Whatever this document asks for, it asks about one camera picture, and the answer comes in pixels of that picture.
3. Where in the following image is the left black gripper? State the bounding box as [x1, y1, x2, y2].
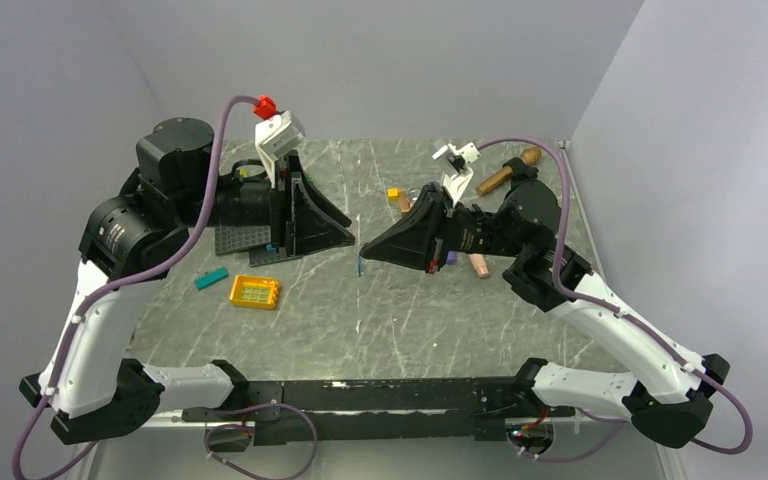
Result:
[176, 149, 356, 256]

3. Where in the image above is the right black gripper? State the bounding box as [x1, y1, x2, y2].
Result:
[363, 182, 527, 274]

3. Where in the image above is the orange lego window piece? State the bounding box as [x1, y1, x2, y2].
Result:
[229, 275, 281, 310]

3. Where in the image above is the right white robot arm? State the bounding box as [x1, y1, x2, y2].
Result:
[360, 180, 729, 448]

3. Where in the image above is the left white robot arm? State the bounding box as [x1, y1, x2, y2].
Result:
[19, 111, 355, 445]

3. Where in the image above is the brown small block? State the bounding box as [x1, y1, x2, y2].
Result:
[397, 190, 412, 216]

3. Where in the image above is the glitter microphone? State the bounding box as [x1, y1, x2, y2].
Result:
[406, 187, 422, 204]

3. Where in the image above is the dark grey lego baseplate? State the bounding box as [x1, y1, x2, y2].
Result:
[214, 226, 298, 267]

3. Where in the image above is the pink microphone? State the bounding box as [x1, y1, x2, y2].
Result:
[468, 254, 490, 279]

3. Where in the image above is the teal lego brick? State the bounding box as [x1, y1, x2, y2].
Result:
[194, 267, 229, 291]

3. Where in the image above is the black microphone stand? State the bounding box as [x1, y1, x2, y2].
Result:
[504, 157, 539, 190]

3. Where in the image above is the gold microphone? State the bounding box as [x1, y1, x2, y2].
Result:
[476, 146, 543, 196]

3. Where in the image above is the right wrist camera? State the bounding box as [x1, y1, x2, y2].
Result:
[432, 140, 480, 204]

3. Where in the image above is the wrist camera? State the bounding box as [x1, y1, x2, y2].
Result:
[432, 140, 480, 204]
[252, 95, 305, 187]

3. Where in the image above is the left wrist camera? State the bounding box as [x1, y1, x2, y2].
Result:
[252, 95, 305, 187]

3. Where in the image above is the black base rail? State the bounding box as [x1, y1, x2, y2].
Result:
[181, 376, 577, 446]

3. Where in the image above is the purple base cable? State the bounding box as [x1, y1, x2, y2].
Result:
[203, 400, 320, 480]

